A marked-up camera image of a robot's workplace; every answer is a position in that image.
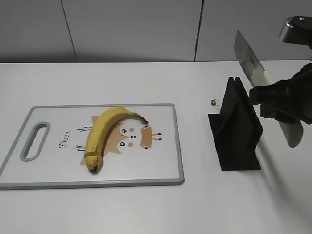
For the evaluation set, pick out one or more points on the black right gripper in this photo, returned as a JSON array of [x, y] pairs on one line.
[[296, 91]]

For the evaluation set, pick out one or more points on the knife with white handle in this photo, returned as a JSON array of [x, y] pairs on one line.
[[258, 76]]

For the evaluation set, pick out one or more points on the yellow banana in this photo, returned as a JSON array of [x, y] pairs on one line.
[[101, 128]]

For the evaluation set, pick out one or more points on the cut banana end piece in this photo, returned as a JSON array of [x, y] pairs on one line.
[[92, 162]]

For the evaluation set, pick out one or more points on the black knife stand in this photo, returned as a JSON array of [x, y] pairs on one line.
[[236, 130]]

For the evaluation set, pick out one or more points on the white cutting board grey rim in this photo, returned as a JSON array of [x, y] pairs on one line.
[[48, 151]]

